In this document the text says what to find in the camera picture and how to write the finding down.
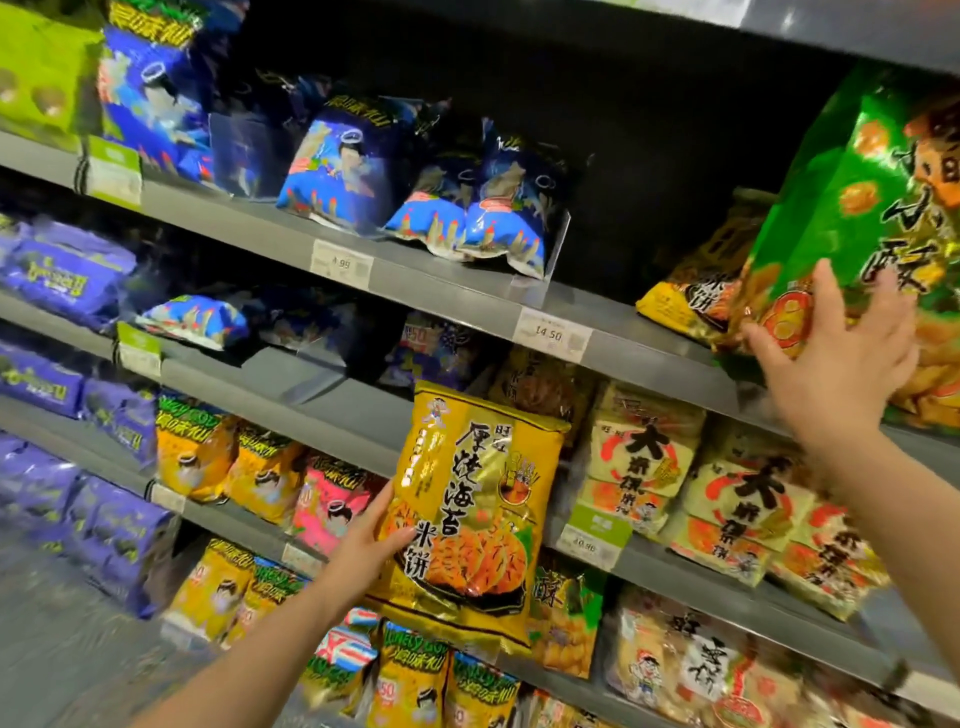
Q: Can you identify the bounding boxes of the person's left hand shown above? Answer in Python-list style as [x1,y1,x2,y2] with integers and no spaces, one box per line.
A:
[318,480,417,612]

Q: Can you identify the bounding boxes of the person's right hand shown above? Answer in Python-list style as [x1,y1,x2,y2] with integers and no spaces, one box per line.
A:
[741,258,921,451]

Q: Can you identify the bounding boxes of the large yellow rice cracker bag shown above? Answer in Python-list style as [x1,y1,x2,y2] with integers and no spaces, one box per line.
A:
[366,381,573,657]

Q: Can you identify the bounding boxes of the large green snack bag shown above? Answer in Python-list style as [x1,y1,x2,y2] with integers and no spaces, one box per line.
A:
[729,66,960,361]

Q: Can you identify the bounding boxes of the person's left forearm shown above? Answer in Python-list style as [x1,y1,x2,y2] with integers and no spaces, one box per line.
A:
[131,585,357,728]

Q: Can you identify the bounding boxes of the person's right forearm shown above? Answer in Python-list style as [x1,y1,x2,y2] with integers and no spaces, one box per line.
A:
[796,423,960,680]

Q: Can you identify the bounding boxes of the pink green-topped snack bag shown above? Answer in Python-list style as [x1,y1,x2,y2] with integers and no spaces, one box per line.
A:
[291,452,387,558]

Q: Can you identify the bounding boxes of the yellow black snack bag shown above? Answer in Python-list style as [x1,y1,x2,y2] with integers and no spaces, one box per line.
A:
[636,187,777,352]

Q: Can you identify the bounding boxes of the gray metal shelf board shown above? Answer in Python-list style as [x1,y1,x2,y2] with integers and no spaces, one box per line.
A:
[600,0,960,78]
[0,393,661,728]
[0,129,960,489]
[0,288,960,717]

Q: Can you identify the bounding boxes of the red white blue snack bag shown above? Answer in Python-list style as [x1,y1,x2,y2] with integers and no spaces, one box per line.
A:
[298,606,384,715]

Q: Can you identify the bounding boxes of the cream red rice cracker bag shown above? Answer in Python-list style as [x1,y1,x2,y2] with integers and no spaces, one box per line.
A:
[766,498,892,622]
[576,477,678,537]
[681,418,819,558]
[587,381,708,500]
[661,513,775,588]

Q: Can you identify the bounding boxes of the small yellow green-topped snack bag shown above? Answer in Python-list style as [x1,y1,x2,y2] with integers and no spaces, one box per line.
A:
[222,556,310,651]
[163,537,258,645]
[154,391,240,504]
[444,651,523,728]
[223,426,307,528]
[366,621,453,728]

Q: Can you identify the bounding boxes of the green orange snack bag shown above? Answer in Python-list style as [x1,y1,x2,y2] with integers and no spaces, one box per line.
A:
[883,303,960,432]

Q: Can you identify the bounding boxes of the green yellow puff snack bag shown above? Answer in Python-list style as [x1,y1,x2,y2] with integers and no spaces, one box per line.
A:
[527,558,607,681]

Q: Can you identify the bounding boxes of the dark blue snack bag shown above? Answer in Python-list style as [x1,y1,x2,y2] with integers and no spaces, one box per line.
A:
[378,311,492,393]
[251,288,365,355]

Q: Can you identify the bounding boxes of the green white price tag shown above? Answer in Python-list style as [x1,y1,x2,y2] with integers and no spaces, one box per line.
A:
[75,135,145,211]
[112,321,164,381]
[555,501,635,573]

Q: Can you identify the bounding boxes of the brown snack bag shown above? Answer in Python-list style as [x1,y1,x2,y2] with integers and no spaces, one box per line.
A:
[489,346,597,451]

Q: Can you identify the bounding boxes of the clear plastic shelf divider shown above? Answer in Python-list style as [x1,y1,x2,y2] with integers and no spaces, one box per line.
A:
[507,208,574,307]

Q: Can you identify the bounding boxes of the purple snack bag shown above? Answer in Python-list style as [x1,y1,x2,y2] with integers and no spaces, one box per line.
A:
[0,431,82,545]
[0,216,138,333]
[79,377,160,468]
[0,339,85,420]
[61,474,181,621]

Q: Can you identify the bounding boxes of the blue cartoon snack bag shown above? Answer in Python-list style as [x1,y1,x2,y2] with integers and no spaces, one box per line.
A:
[208,69,335,202]
[135,294,250,352]
[459,120,573,280]
[97,0,249,185]
[382,146,485,260]
[276,96,423,235]

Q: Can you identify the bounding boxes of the white cartoon rice cracker bag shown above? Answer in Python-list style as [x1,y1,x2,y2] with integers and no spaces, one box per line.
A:
[604,586,755,727]
[708,648,886,728]

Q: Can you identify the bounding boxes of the lime green snack bag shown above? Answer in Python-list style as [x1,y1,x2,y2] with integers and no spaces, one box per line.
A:
[0,0,105,155]

